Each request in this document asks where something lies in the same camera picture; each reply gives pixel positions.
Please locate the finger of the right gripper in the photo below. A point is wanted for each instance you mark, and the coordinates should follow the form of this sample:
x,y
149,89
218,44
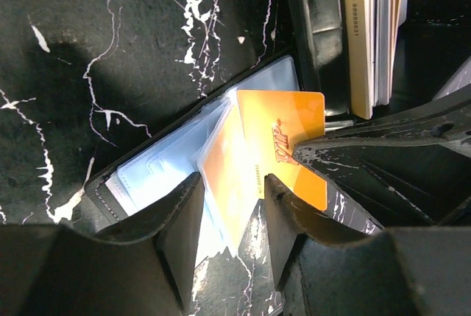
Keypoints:
x,y
398,186
444,122

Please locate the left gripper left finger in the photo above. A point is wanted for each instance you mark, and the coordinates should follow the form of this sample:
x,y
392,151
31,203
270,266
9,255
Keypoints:
x,y
153,252

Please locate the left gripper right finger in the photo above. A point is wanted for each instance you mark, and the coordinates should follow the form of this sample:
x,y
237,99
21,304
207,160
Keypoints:
x,y
291,222

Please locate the black card box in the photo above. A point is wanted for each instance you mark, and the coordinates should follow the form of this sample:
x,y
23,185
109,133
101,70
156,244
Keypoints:
x,y
432,57

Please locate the black card holder wallet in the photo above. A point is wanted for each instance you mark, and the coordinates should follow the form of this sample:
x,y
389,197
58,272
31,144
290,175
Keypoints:
x,y
154,169

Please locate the brown credit card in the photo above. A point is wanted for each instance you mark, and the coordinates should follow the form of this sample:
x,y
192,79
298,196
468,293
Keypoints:
x,y
227,164

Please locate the white card stack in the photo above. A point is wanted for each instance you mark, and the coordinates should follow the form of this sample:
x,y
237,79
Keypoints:
x,y
372,29

